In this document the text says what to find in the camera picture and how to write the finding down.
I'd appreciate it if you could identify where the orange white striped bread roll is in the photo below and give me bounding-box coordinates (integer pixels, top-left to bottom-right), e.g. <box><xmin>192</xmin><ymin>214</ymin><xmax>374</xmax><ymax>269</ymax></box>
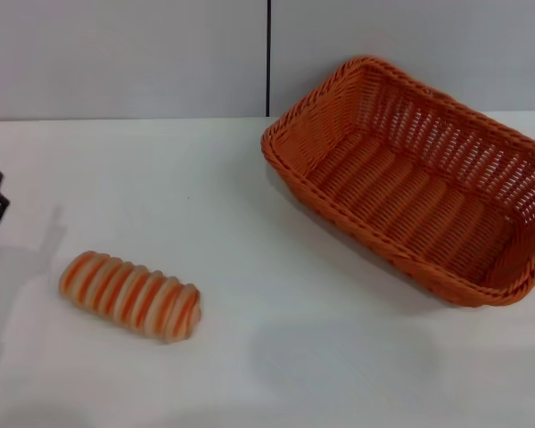
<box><xmin>58</xmin><ymin>250</ymin><xmax>202</xmax><ymax>344</ymax></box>

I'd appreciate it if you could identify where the orange woven plastic basket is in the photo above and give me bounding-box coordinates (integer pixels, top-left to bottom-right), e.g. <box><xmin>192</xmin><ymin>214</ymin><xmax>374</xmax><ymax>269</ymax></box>
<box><xmin>260</xmin><ymin>54</ymin><xmax>535</xmax><ymax>309</ymax></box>

